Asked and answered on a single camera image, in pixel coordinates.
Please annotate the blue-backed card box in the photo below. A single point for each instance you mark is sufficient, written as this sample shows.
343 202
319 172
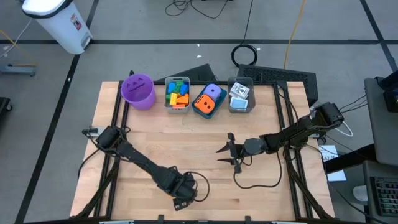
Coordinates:
239 103

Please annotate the light grey plastic bin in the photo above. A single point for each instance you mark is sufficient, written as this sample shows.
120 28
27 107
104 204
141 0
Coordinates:
177 78

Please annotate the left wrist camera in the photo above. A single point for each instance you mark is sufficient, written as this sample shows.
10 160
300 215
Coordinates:
181 205

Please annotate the card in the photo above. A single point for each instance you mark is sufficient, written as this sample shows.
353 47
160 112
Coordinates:
241 90

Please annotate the orange wedge block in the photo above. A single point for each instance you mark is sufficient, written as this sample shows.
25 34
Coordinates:
183 99

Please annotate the black desk equipment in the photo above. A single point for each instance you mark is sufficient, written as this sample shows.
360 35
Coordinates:
390 93

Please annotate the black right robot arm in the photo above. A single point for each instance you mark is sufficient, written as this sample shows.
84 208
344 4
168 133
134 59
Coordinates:
298 130

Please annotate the purple foam die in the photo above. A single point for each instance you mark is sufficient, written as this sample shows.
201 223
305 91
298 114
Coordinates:
213 91

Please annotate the orange toy block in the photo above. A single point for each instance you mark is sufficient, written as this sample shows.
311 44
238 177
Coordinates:
178 105

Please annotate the black chair part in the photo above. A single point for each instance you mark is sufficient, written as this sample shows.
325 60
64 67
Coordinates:
4 105

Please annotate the dark grey translucent bin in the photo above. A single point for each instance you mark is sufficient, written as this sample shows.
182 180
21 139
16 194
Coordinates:
252 93

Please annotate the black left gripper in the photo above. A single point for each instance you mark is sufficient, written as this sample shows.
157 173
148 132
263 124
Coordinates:
183 186

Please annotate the pale grey computer mouse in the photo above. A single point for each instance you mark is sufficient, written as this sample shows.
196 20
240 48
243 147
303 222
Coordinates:
360 193

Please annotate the white paper sheet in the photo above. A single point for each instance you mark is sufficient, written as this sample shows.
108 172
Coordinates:
328 152

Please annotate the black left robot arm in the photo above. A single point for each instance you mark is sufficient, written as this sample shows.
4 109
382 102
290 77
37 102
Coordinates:
136 155

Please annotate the keyboard with coloured keys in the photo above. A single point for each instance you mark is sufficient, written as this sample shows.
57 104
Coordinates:
385 196

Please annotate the grey desk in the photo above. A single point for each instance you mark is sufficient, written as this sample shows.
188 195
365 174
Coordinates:
382 124

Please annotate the purple pumpkin-face bucket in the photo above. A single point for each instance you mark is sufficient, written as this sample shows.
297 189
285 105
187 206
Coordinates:
138 93

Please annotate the orange foam die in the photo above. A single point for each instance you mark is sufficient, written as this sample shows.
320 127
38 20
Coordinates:
204 104

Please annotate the teal plastic bin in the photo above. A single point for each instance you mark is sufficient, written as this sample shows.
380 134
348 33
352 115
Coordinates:
221 101

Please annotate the black table clamp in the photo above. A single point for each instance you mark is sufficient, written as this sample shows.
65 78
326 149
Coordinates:
247 218
160 217

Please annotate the light blue toy block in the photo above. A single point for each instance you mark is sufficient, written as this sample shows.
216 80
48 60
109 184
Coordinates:
171 88

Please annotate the black perforated panel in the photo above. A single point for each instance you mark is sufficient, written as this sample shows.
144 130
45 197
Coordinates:
273 74

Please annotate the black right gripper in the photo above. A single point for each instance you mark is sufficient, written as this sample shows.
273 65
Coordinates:
248 147

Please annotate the black flat panel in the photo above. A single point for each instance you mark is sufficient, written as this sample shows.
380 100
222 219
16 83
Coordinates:
199 74

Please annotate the white pedal trash can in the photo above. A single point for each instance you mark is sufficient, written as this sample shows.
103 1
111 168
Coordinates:
62 25

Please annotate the grey metal floor bar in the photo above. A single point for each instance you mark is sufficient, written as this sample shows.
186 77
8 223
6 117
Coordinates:
18 70

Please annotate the yellow block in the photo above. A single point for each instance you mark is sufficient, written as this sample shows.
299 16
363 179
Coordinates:
173 99

